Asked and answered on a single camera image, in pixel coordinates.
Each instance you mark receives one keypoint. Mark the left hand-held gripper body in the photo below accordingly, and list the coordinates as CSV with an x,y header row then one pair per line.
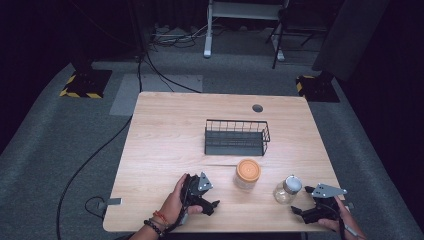
x,y
193,191

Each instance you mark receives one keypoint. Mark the white desk frame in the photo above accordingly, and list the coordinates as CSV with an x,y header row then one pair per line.
x,y
243,10

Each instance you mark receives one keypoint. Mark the black metal stand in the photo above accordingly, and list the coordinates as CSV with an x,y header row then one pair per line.
x,y
280,36

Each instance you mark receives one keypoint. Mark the person's left hand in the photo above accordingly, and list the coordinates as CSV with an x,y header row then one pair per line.
x,y
173,206

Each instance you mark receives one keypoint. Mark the glass jar with silver lid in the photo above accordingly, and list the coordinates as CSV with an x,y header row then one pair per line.
x,y
286,193

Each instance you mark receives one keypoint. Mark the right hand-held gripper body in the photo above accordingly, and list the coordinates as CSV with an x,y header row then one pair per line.
x,y
326,208

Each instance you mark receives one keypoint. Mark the person's right hand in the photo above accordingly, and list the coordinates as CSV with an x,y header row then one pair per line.
x,y
346,223

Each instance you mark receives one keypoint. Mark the grey curtain panel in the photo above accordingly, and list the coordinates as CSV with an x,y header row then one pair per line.
x,y
350,36

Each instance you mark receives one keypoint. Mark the grey metal table clamp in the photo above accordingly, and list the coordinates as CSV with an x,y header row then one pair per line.
x,y
111,202
350,205

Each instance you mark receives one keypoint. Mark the grey table grommet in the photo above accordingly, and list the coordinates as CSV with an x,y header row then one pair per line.
x,y
257,108

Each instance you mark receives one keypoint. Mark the striped black stand base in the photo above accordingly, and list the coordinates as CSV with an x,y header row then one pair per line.
x,y
316,88
88,83

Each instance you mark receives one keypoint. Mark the glass jar with orange lid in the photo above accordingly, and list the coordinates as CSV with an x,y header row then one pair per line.
x,y
248,170

